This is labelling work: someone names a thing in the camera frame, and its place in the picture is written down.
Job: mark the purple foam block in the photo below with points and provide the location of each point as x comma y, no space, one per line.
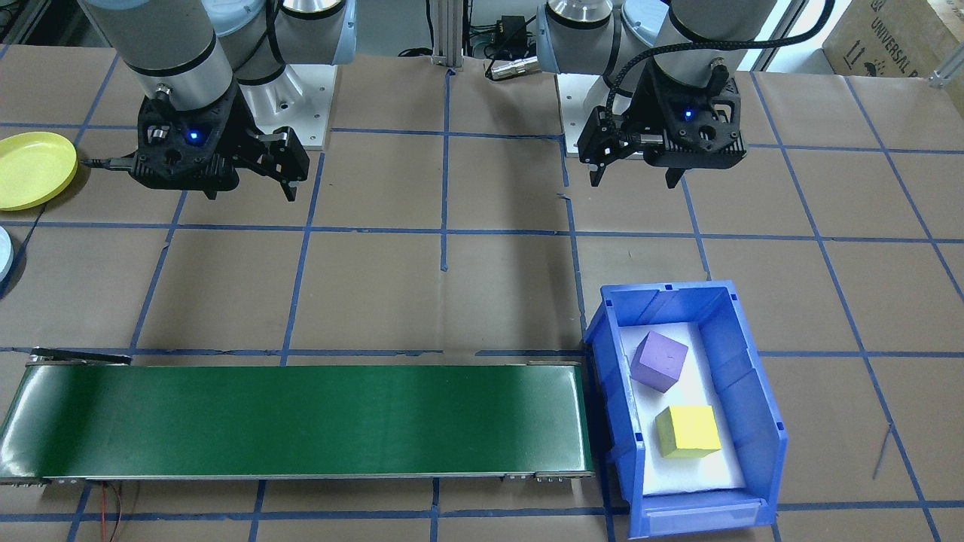
659,361

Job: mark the yellow foam block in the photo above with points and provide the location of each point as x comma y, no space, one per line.
687,430

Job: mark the yellow plate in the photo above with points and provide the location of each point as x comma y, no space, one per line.
34,169

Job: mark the light blue plate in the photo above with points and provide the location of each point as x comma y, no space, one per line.
4,254

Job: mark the silver cylindrical connector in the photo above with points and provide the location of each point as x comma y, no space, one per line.
512,68

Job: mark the black power adapter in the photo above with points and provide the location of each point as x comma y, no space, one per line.
512,31

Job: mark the green conveyor belt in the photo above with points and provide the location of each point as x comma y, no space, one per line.
301,421

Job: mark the cardboard box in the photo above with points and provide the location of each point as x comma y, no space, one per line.
889,38

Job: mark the blue plastic storage bin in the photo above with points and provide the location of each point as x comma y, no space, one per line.
753,421

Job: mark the aluminium profile bar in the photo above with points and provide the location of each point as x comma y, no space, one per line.
947,77

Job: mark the white foam pad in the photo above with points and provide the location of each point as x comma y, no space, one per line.
700,474

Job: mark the white square base plate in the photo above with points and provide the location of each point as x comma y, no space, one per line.
312,105
576,113

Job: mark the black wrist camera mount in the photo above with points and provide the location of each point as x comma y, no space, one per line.
181,162
700,143

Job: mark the grey metal frame bars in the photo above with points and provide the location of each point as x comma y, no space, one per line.
26,22

